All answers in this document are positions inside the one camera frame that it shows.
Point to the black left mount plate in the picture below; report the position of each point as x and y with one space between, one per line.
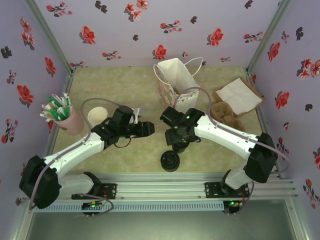
110 191

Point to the black mount plate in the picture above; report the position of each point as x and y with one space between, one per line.
212 190
110 191

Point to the black right mount plate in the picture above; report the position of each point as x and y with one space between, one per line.
212 190

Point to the white napkin on cardboard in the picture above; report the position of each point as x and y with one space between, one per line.
257 93

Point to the aluminium right side rail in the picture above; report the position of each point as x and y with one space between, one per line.
264 122

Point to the black cup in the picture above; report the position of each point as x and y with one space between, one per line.
178 148

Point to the white paper napkin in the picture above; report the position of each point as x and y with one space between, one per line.
237 96

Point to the aluminium left rear post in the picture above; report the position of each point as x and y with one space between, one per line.
50 35

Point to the green wrapped stirrer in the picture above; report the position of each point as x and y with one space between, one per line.
62 112
53 100

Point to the controller board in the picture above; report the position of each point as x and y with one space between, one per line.
233 204
91 206

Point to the brown pulp cup carrier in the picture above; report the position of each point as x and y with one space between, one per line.
225 117

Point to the aluminium front rail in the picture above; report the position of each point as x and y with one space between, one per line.
160 187

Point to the cartoon animal paper bag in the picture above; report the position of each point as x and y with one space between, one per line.
175 72

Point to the pink holder cup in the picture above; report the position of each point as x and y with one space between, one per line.
72 125

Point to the right controller board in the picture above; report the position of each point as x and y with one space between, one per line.
233 204

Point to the stack of paper cups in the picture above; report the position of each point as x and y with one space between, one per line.
96 116

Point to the aluminium post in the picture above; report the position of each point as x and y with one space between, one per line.
270 35
50 35

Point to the grey metal tray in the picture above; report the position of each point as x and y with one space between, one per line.
160 227

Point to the left controller board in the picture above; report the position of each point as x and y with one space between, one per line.
91 206

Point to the white wrapped stirrer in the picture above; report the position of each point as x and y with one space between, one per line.
46 107
45 116
67 100

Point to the aluminium right rear post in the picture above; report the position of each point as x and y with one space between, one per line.
270 35

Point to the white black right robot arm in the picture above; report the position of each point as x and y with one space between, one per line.
225 137

